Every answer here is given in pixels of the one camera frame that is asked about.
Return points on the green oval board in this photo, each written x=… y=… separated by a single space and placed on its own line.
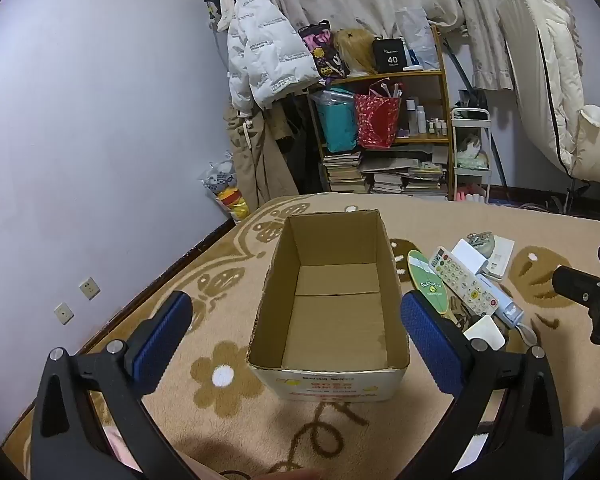
x=427 y=285

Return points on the beige hanging coat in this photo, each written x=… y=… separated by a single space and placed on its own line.
x=260 y=160

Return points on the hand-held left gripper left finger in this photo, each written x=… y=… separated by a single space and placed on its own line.
x=162 y=340

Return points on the pile of flat books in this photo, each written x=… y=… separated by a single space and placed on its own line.
x=410 y=182

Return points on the white padded chair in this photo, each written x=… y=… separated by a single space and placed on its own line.
x=545 y=70

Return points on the black box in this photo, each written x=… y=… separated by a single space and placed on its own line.
x=389 y=55

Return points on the wooden shelf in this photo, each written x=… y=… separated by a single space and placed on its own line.
x=442 y=90

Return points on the white puffer jacket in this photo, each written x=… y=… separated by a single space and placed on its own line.
x=265 y=45

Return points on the white square box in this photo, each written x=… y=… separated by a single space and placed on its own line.
x=485 y=332

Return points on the stack of old books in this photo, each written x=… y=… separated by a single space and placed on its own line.
x=345 y=172

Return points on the white metal cart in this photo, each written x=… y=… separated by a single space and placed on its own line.
x=487 y=160

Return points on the row of small bottles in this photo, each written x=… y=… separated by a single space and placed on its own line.
x=439 y=127

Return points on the pink plastic item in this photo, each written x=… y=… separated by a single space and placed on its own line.
x=470 y=196

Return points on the green tissue packet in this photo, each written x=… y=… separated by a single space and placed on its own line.
x=472 y=162

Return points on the clear plastic bag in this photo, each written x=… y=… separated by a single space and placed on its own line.
x=417 y=35

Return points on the blonde wig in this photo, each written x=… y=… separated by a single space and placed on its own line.
x=357 y=50

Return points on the dark hanging garment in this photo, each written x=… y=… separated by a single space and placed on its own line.
x=292 y=125

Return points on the calico plush toy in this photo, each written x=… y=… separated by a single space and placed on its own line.
x=470 y=145

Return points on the white remote control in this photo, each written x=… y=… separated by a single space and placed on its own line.
x=460 y=280

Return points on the teal bag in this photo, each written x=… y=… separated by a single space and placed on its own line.
x=337 y=122

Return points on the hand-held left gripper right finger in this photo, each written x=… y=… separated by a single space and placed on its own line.
x=430 y=345

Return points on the red gift bag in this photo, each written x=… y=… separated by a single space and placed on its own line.
x=377 y=120

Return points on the white plug charger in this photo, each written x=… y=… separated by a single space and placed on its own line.
x=469 y=256

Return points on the white wall socket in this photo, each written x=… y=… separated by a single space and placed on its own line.
x=64 y=314
x=89 y=288

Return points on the bag of plush toys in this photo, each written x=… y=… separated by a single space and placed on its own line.
x=225 y=185

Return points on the black pink patterned bag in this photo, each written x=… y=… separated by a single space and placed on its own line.
x=322 y=47

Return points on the tall white bottle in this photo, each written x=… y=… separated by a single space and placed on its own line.
x=410 y=117
x=421 y=120

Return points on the cardboard box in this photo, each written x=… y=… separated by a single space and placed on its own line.
x=330 y=320

